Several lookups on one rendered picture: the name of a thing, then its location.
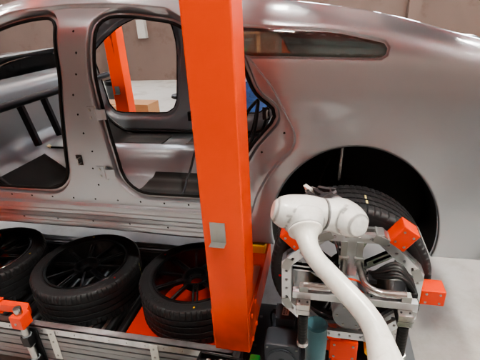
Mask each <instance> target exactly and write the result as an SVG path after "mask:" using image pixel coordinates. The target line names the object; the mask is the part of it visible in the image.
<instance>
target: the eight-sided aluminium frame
mask: <svg viewBox="0 0 480 360"><path fill-rule="evenodd" d="M334 235H336V236H334ZM325 241H347V242H355V243H357V242H364V243H365V244H379V245H380V246H381V247H382V248H383V249H384V250H386V251H387V252H388V253H389V254H390V255H391V256H392V257H393V258H394V259H395V260H396V261H397V262H399V263H401V264H402V265H404V267H405V268H406V270H407V271H408V273H409V275H410V277H411V278H413V279H414V283H415V285H416V290H417V292H418V300H420V296H421V289H422V285H423V281H424V271H423V269H422V266H421V264H420V263H419V262H418V261H417V259H415V258H414V257H413V256H412V255H411V254H410V253H409V252H408V251H407V250H406V251H404V252H402V251H400V250H399V249H398V248H396V247H395V246H394V245H393V244H391V243H390V241H391V240H390V237H389V232H388V231H386V230H385V229H384V228H383V227H377V226H368V228H367V230H366V233H365V234H364V235H363V236H360V237H359V238H351V237H346V236H343V235H338V234H335V233H332V232H330V231H322V232H321V233H320V234H319V235H318V243H319V246H320V245H321V244H323V243H324V242H325ZM302 258H303V256H302V254H301V252H300V249H297V250H296V251H294V250H293V249H292V248H290V249H287V251H285V252H284V253H283V256H282V261H281V300H282V304H283V305H284V306H285V307H286V309H288V310H289V311H290V312H291V313H293V314H294V315H295V316H296V317H297V318H298V315H296V298H293V297H292V268H293V264H295V263H296V262H297V261H298V260H300V259H302ZM310 316H318V315H317V314H316V313H314V312H313V311H312V310H311V309H310ZM310 316H308V318H309V317H310ZM382 317H383V319H384V321H385V322H386V324H387V326H388V328H389V330H390V331H393V330H395V329H397V328H398V326H397V325H396V319H395V315H394V310H392V311H390V312H389V313H387V314H384V315H383V316H382ZM325 320H326V319H325ZM326 321H327V324H328V328H327V336H330V337H334V338H340V339H351V340H357V341H363V342H365V338H364V334H363V332H362V330H361V327H360V328H357V329H346V328H344V327H341V326H339V325H338V324H337V323H336V322H335V321H332V320H326Z"/></svg>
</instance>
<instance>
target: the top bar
mask: <svg viewBox="0 0 480 360"><path fill-rule="evenodd" d="M363 294H364V293H363ZM364 295H365V296H366V297H367V298H368V300H369V301H370V302H371V303H372V304H373V305H374V306H376V307H383V308H390V309H403V310H409V311H418V310H419V300H418V299H413V298H412V302H411V304H407V303H402V302H401V299H391V298H384V297H380V296H376V295H373V294H364ZM292 297H293V298H298V299H311V300H317V301H330V302H337V303H341V302H340V301H339V300H338V299H337V297H336V296H335V295H334V294H333V293H332V291H314V290H308V293H304V292H299V286H293V287H292Z"/></svg>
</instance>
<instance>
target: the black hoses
mask: <svg viewBox="0 0 480 360"><path fill-rule="evenodd" d="M368 279H369V283H370V284H377V279H384V280H391V279H400V280H402V281H403V282H404V283H405V284H406V289H407V292H410V293H411V295H412V298H413V299H417V298H418V292H417V290H416V285H415V283H414V279H413V278H411V277H410V275H409V273H408V271H407V270H406V268H405V267H404V265H402V264H401V263H399V262H396V261H393V262H389V263H387V264H384V265H383V266H381V267H379V268H378V269H376V270H374V271H372V270H368Z"/></svg>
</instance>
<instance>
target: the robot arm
mask: <svg viewBox="0 0 480 360"><path fill-rule="evenodd" d="M304 188H305V192H306V193H305V194H289V195H284V196H280V197H279V198H278V199H276V200H275V201H274V202H273V204H272V207H271V219H272V221H273V222H274V223H275V224H276V225H277V226H278V227H280V228H283V229H285V230H286V231H287V232H288V233H289V236H290V237H291V238H293V239H295V240H296V242H297V244H298V246H299V249H300V252H301V254H302V256H303V257H304V259H305V260H306V262H307V264H308V265H309V266H310V267H311V269H312V270H313V271H314V272H315V273H316V275H317V276H318V277H319V278H320V279H321V280H322V281H323V282H324V283H325V284H326V286H327V287H328V288H329V289H330V290H331V291H332V293H333V294H334V295H335V296H336V297H337V299H338V300H339V301H340V302H341V303H342V304H343V305H344V306H345V307H346V308H347V309H348V311H349V312H350V313H351V315H352V316H353V317H354V318H355V319H356V321H357V323H358V324H359V326H360V327H361V330H362V332H363V334H364V338H365V342H366V352H367V360H404V359H403V357H402V355H401V353H400V351H399V348H398V346H397V345H396V342H395V340H394V338H393V336H392V334H391V332H390V330H389V328H388V326H387V324H386V322H385V321H384V319H383V317H382V315H381V314H380V313H379V311H378V310H377V309H376V307H375V306H374V305H373V304H372V303H371V302H370V301H369V300H368V298H367V297H366V296H365V295H364V294H363V293H362V292H361V291H360V290H359V289H358V288H357V287H356V286H355V285H354V284H353V283H352V282H351V281H350V280H349V279H348V278H347V277H346V276H345V275H344V274H343V273H342V272H341V271H340V270H339V269H338V268H337V267H336V266H335V265H334V264H333V263H332V262H331V261H330V260H329V259H328V258H327V257H326V255H325V254H324V253H323V251H322V250H321V248H320V246H319V243H318V235H319V234H320V233H321V232H322V231H330V232H332V233H335V234H338V235H343V236H346V237H351V238H359V237H360V236H363V235H364V234H365V233H366V230H367V228H368V225H369V218H368V216H367V215H366V213H365V211H364V210H363V209H362V208H361V207H360V206H359V205H357V204H355V203H354V202H352V201H350V200H348V199H344V198H342V197H340V196H339V195H337V191H336V189H335V188H329V187H325V186H317V188H316V187H313V186H309V185H307V184H305V185H304Z"/></svg>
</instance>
